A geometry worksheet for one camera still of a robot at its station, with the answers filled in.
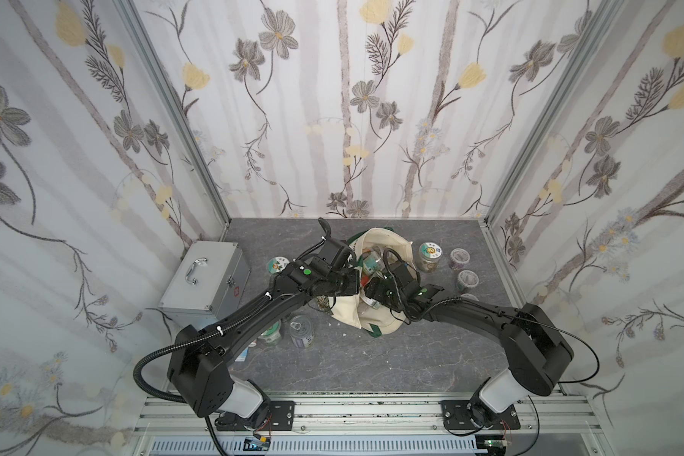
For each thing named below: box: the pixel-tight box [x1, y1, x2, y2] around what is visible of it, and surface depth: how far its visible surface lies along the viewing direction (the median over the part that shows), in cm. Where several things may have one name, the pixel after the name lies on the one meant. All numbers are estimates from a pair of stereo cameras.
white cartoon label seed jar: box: [418, 241, 443, 273], surface depth 103 cm
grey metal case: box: [157, 240, 251, 331], surface depth 86 cm
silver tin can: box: [288, 314, 315, 349], surface depth 84 cm
